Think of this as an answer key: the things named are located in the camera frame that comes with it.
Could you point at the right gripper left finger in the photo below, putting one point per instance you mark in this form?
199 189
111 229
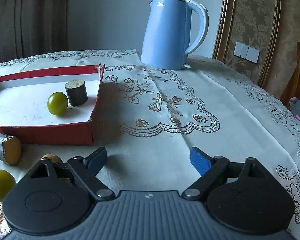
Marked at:
85 170

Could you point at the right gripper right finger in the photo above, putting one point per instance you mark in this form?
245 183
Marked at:
212 172

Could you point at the tan longan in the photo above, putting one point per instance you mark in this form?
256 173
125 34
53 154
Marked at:
52 157

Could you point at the green tomato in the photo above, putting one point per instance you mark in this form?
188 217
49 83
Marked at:
7 182
57 103

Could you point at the dark sugarcane piece in box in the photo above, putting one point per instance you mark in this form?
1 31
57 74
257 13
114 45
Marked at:
76 92

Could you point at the white embroidered tablecloth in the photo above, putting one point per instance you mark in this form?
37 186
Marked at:
148 120

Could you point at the dark sugarcane piece on table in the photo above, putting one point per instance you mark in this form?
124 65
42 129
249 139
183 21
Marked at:
10 149

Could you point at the green tomato front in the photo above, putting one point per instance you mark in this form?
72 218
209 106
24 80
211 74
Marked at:
7 182

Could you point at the red shallow cardboard box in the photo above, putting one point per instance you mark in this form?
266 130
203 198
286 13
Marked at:
23 106

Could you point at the blue electric kettle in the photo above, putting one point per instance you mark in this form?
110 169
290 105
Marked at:
166 43

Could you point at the brown curtain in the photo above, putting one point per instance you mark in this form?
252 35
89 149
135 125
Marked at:
32 27

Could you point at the white wall switch panel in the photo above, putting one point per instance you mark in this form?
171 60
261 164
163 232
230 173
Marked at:
246 52

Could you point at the gold framed wall panel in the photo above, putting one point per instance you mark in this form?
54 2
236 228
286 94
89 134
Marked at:
270 26

